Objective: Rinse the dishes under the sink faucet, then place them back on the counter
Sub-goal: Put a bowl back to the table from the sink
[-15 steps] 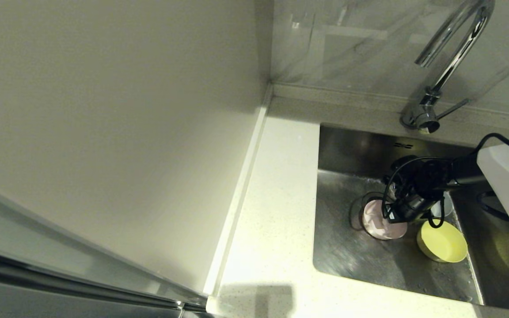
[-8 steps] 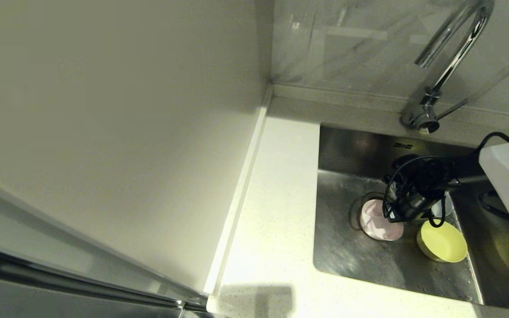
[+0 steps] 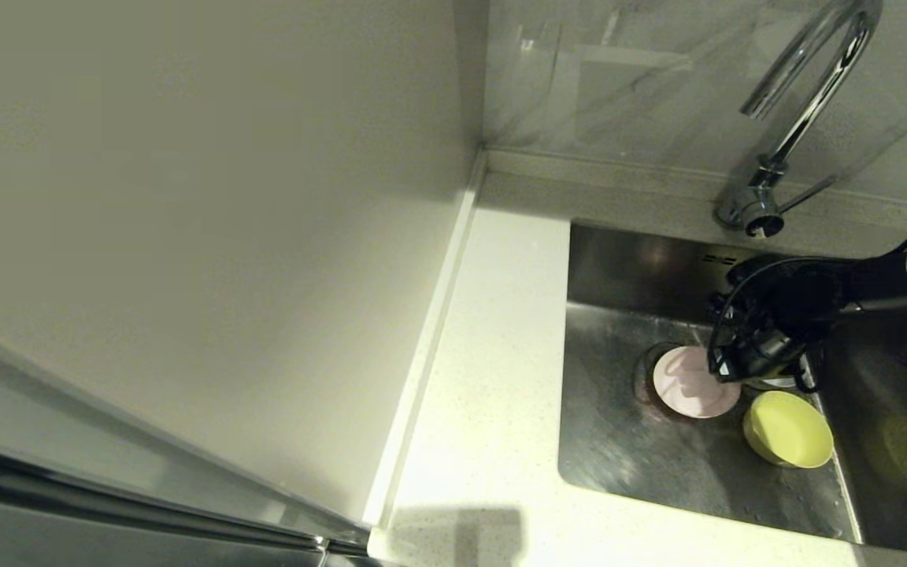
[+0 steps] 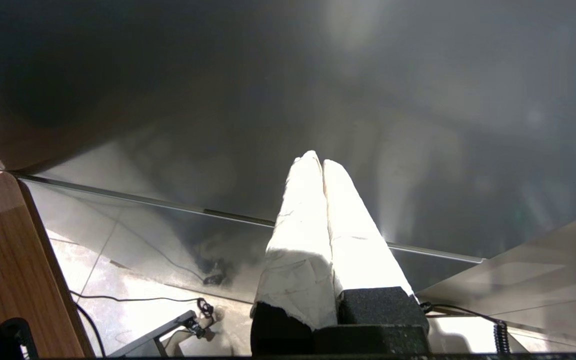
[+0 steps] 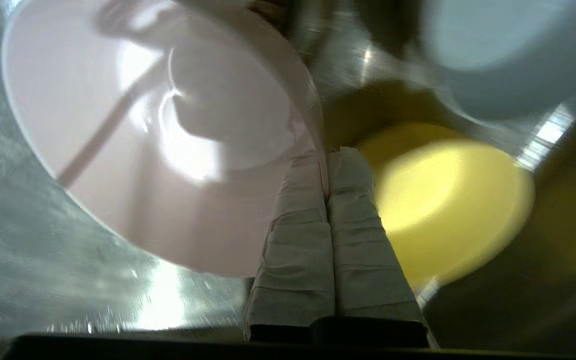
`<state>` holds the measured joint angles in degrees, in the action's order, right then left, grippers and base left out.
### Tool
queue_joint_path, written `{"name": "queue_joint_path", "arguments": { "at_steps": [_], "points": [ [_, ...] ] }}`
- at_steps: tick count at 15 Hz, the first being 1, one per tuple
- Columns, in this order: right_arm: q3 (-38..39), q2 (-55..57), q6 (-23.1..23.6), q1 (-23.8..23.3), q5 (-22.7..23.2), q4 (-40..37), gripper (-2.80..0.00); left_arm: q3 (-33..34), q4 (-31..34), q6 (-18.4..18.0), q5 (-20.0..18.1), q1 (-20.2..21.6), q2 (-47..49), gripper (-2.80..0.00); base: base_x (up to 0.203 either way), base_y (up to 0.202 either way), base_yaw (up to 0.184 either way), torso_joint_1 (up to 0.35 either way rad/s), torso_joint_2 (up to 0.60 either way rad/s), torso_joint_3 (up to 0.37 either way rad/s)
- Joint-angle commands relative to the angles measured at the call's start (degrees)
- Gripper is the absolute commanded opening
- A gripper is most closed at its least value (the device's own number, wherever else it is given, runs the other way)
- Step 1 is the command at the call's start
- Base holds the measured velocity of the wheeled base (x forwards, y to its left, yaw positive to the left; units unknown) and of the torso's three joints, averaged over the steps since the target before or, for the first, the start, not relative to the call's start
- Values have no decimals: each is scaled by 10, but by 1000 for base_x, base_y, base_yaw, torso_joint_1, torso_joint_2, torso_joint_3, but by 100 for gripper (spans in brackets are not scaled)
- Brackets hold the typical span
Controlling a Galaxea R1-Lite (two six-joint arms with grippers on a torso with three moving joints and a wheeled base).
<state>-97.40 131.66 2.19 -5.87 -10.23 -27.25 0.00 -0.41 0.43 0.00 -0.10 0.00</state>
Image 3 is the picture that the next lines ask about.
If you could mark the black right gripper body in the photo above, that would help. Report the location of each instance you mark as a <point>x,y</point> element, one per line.
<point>800,299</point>

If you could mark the small white bowl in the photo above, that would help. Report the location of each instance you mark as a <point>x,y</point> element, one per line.
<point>776,383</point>

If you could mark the yellow-green bowl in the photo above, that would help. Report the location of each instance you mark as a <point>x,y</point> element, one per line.
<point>788,429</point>

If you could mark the pale pink bowl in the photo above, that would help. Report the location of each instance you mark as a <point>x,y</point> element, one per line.
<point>686,386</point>

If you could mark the stainless steel sink basin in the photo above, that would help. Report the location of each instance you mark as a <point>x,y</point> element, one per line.
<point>658,472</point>

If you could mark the chrome gooseneck faucet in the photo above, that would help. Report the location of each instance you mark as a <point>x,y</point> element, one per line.
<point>753,209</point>

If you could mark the round metal drain strainer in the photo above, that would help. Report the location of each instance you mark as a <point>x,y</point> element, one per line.
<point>644,378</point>

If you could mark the white countertop edge strip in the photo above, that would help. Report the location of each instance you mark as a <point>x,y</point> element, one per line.
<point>424,354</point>

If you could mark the white cabinet side panel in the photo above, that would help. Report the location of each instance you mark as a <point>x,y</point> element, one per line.
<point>186,197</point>

